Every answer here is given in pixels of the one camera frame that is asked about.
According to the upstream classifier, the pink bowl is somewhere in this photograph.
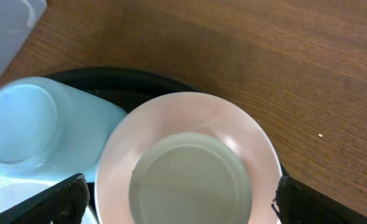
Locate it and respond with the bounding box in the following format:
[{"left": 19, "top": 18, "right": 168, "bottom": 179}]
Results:
[{"left": 95, "top": 92, "right": 282, "bottom": 223}]

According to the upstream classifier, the light blue cup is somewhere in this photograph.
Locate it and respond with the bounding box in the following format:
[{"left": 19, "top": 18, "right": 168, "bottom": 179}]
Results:
[{"left": 0, "top": 77, "right": 127, "bottom": 182}]

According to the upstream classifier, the white cup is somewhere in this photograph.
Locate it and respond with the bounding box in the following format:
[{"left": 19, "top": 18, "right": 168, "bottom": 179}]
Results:
[{"left": 129, "top": 133, "right": 253, "bottom": 224}]

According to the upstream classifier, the round black tray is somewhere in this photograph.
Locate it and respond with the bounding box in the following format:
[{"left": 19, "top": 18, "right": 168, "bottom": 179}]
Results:
[{"left": 43, "top": 66, "right": 290, "bottom": 224}]

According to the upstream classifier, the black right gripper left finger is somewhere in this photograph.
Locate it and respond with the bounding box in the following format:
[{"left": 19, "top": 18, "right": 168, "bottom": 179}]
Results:
[{"left": 0, "top": 173, "right": 90, "bottom": 224}]

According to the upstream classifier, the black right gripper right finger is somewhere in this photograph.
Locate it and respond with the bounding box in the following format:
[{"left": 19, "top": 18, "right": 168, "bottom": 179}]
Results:
[{"left": 271, "top": 176, "right": 367, "bottom": 224}]

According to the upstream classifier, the grey round plate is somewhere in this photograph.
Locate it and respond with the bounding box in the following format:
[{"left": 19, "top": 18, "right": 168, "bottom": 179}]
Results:
[{"left": 0, "top": 175, "right": 98, "bottom": 224}]

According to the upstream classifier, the clear plastic bin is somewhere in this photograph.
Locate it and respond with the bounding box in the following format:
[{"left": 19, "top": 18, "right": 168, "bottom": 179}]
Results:
[{"left": 0, "top": 0, "right": 47, "bottom": 77}]

